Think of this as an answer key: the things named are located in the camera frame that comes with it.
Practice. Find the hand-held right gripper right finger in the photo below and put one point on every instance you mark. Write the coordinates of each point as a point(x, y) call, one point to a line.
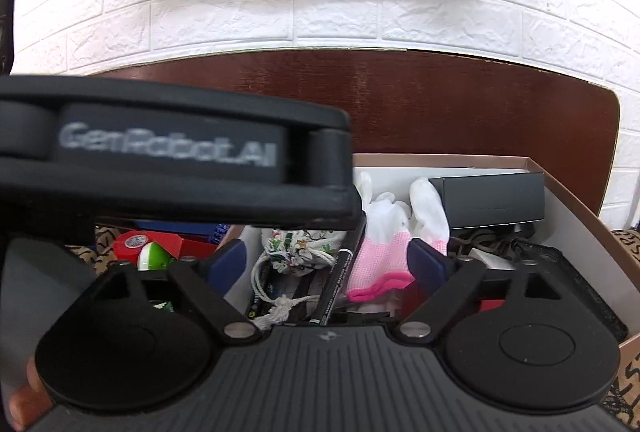
point(425, 264)

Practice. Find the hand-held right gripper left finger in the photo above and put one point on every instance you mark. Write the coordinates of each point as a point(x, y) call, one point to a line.
point(227, 267)

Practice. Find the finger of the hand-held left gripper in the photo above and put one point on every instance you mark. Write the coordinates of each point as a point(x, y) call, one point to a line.
point(330, 159)

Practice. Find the black marker pen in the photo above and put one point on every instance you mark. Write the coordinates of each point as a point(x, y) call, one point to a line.
point(332, 282)

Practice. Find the black phone case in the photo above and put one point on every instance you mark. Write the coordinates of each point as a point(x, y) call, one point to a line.
point(585, 292)

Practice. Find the pink-brown storage box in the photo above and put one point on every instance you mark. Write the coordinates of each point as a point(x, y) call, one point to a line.
point(590, 237)

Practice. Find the person's left hand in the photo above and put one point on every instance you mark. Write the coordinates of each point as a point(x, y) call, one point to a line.
point(25, 404)

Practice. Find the blue box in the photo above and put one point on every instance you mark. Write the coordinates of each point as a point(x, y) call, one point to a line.
point(222, 232)

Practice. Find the flat red box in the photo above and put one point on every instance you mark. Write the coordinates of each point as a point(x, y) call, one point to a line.
point(185, 244)

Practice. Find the red tape roll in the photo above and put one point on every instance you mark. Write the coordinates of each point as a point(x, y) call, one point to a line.
point(127, 242)

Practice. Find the white gloves with pink cuffs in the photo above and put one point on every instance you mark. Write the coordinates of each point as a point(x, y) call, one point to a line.
point(385, 222)

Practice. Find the green and white ball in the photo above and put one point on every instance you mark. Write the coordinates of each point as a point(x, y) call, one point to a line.
point(155, 257)

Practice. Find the white charger block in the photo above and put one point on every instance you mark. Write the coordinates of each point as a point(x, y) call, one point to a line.
point(492, 259)

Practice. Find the long black box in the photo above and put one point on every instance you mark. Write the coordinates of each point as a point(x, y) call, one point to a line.
point(490, 199)

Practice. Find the brown wooden headboard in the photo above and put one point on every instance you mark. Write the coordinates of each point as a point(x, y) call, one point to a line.
point(425, 111)

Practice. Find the tan letter-print cloth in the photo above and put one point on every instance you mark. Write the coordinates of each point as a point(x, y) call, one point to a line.
point(631, 242)

